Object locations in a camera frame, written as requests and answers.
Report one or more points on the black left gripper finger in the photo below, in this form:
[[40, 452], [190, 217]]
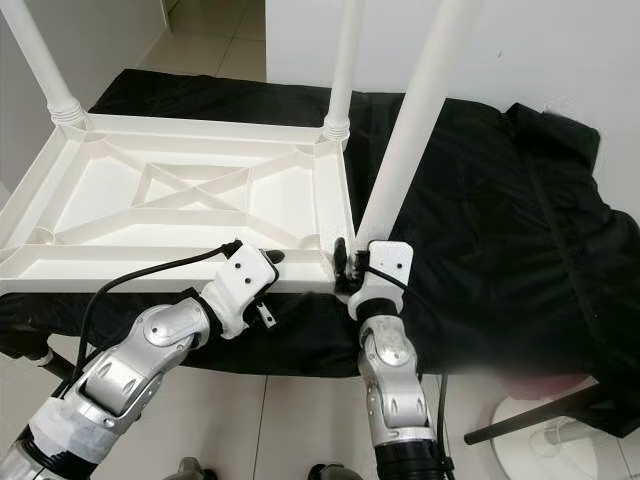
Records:
[[272, 257], [290, 305]]

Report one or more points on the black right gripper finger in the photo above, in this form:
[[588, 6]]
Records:
[[341, 266]]

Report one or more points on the white plastic table top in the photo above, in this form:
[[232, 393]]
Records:
[[120, 200]]

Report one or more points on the white plastic table leg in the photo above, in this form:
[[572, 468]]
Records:
[[345, 65], [415, 120], [50, 60]]

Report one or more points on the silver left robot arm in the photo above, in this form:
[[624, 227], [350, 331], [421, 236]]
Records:
[[140, 360]]

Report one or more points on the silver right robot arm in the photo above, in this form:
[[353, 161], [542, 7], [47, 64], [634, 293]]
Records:
[[395, 385]]

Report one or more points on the grey robot left foot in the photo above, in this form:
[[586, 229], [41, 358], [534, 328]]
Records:
[[192, 470]]

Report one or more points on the grey robot foot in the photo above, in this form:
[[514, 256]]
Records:
[[332, 472], [192, 470]]

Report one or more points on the grey robot right foot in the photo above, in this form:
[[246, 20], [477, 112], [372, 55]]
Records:
[[332, 472]]

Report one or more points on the black cloth table cover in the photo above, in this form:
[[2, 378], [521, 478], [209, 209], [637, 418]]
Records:
[[560, 250]]

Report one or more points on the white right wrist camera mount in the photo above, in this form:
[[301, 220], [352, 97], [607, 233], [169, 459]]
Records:
[[390, 262]]

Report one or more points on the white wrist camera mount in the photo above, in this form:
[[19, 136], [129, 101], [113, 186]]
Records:
[[390, 262], [238, 280]]

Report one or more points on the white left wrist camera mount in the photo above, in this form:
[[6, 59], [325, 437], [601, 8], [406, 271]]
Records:
[[238, 280]]

